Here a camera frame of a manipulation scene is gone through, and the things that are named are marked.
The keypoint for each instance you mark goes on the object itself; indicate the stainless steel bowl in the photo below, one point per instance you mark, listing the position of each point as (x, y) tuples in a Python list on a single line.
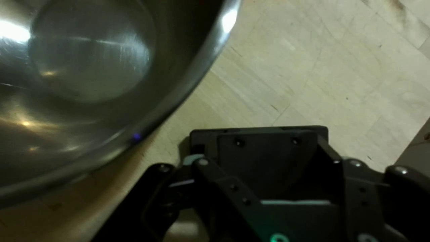
[(87, 67)]

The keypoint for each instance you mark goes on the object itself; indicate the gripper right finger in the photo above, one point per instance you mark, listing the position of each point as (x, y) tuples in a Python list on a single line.
[(362, 195)]

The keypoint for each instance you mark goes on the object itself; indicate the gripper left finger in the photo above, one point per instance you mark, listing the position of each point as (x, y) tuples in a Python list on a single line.
[(205, 174)]

